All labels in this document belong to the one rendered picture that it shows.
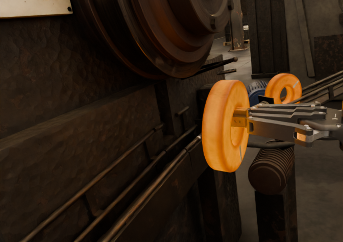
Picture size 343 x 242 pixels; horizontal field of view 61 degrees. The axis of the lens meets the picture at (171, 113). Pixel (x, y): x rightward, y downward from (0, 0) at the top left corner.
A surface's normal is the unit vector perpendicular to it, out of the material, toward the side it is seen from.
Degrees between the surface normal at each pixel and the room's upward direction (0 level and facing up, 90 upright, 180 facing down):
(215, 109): 51
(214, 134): 77
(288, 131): 90
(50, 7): 90
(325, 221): 0
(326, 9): 90
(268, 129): 90
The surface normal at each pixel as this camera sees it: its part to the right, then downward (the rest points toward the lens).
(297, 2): -0.69, 0.31
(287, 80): 0.44, 0.18
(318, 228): -0.16, -0.95
